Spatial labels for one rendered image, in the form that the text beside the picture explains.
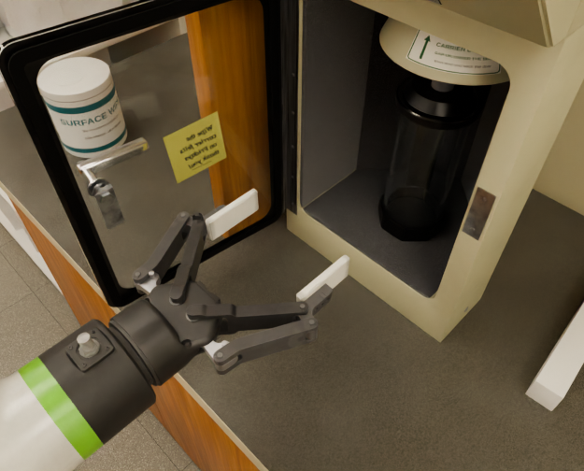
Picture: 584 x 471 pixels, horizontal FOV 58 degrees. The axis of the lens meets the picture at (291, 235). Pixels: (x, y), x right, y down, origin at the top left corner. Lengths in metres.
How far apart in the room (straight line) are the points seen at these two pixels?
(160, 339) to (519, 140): 0.37
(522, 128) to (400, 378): 0.39
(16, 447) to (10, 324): 1.72
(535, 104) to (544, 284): 0.46
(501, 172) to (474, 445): 0.36
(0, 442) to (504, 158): 0.49
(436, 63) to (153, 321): 0.38
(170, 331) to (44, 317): 1.67
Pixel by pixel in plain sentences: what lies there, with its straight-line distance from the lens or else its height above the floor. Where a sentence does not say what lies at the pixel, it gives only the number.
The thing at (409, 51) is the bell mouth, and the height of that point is 1.33.
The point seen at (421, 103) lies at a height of 1.25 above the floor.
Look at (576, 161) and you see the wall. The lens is 1.06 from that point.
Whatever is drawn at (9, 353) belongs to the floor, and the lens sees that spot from 2.09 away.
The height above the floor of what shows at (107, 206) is 1.19.
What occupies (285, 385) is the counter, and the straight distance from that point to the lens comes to 0.75.
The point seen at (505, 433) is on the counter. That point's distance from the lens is 0.78.
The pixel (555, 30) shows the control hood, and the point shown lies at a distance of 0.46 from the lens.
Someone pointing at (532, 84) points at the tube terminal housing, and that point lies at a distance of 0.52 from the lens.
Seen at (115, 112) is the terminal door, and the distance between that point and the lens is 0.60.
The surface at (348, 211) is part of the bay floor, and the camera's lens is 0.84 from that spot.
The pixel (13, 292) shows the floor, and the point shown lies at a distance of 2.24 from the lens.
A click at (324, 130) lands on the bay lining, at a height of 1.15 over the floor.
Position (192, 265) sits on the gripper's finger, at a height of 1.21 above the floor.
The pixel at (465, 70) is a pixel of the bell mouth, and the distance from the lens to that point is 0.58.
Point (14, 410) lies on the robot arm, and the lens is 0.45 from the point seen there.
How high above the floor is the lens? 1.62
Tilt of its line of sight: 48 degrees down
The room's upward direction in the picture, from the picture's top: straight up
